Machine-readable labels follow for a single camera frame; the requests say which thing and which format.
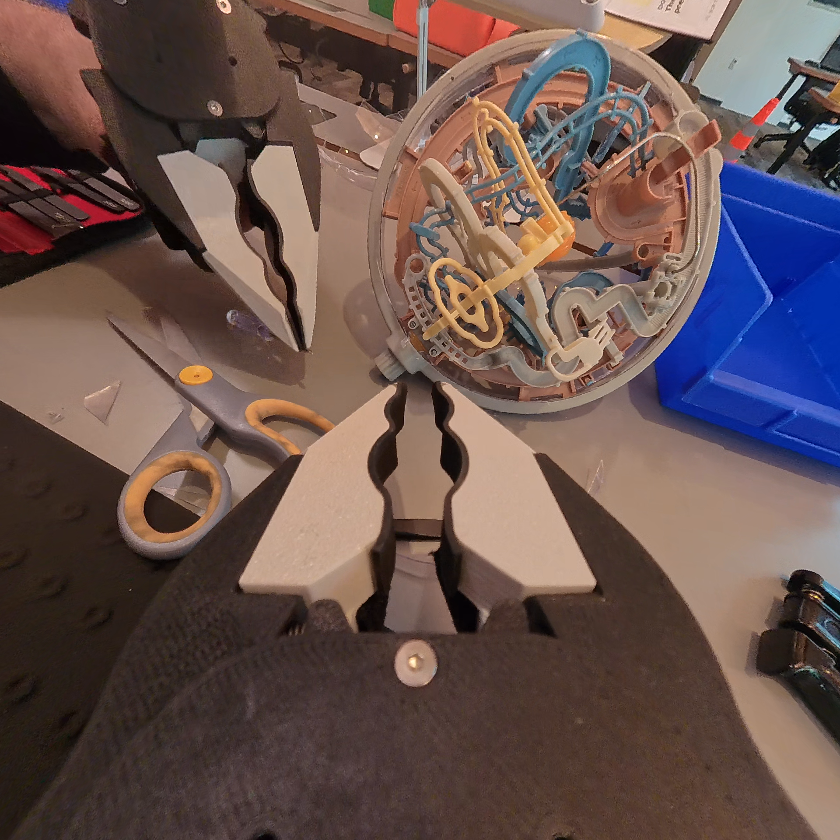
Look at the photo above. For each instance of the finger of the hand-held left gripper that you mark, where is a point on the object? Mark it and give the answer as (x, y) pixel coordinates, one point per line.
(216, 216)
(292, 210)

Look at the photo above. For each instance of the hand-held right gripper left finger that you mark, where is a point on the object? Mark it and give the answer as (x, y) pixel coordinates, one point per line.
(308, 525)

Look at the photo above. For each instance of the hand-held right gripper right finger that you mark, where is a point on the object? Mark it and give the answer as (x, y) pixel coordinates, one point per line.
(525, 525)

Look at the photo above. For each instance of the grey ribbed knob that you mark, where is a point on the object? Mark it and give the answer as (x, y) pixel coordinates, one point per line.
(388, 365)

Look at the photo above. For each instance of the marble maze ball toy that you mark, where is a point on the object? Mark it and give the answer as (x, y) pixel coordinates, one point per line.
(544, 223)

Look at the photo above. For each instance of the person's left forearm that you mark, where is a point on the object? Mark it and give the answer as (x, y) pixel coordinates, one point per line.
(26, 131)

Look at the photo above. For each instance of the person's left hand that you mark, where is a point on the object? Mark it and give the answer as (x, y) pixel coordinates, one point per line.
(39, 59)

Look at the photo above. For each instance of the grey orange scissors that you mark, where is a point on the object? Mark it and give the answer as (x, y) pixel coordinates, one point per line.
(216, 400)

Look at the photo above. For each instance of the red tool case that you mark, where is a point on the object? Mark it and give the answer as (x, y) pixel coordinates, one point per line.
(39, 229)

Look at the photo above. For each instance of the triangular clear plastic scrap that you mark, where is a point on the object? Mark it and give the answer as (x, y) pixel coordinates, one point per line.
(103, 399)

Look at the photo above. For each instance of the black dimpled mat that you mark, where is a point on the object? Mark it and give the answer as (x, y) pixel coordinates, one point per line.
(65, 590)

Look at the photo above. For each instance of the orange red object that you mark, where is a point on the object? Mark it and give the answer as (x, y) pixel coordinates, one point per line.
(453, 16)

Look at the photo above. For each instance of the blue storage bin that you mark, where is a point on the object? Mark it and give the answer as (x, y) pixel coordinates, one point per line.
(754, 328)

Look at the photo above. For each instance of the black plastic device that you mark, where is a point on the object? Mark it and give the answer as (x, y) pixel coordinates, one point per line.
(807, 643)

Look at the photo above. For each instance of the instruction sheet board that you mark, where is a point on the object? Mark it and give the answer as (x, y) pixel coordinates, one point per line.
(682, 16)

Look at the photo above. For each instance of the orange traffic cone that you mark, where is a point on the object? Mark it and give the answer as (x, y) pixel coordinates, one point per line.
(751, 131)

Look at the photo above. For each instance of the wooden desk black legs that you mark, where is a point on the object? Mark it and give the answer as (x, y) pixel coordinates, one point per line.
(814, 72)

